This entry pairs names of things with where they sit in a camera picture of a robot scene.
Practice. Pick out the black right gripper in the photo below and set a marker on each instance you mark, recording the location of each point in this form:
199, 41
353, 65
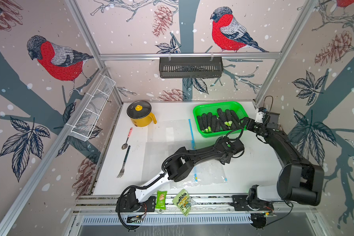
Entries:
250, 126

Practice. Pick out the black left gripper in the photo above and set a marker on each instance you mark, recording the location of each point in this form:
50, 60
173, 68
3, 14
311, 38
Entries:
227, 162

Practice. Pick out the small clear zip-top bag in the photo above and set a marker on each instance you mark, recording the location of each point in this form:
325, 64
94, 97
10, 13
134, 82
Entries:
171, 132

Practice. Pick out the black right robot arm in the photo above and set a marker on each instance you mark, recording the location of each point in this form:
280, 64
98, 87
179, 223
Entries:
299, 180

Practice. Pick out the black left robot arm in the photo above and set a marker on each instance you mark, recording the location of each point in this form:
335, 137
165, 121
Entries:
176, 168

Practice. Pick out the eggplant in basket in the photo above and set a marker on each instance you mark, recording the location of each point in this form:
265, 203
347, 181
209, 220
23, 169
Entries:
223, 121

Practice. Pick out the green printed snack bag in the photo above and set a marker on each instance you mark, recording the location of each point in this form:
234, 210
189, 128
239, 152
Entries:
184, 202

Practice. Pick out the large clear zip-top bag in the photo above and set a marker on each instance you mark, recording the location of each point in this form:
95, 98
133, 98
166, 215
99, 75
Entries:
207, 173

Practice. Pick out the green plastic basket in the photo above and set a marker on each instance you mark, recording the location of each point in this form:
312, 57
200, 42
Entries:
231, 105

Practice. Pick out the small green snack packet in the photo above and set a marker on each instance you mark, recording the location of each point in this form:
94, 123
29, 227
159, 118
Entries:
161, 200

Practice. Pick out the yellow pot with lid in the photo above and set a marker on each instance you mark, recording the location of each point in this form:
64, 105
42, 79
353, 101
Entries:
140, 113

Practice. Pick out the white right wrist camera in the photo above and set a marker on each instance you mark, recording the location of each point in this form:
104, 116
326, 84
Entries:
264, 116

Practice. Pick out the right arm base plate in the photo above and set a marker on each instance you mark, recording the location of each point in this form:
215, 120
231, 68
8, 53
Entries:
246, 203

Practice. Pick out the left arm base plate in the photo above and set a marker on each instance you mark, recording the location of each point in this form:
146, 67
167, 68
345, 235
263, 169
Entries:
129, 204

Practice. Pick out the black hanging wire shelf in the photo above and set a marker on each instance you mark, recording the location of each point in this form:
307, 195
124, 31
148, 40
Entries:
190, 67

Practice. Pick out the pink handled spoon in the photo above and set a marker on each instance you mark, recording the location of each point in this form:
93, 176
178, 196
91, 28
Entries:
125, 145

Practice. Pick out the white wire mesh basket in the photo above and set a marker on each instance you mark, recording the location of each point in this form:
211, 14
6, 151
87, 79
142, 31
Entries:
85, 125

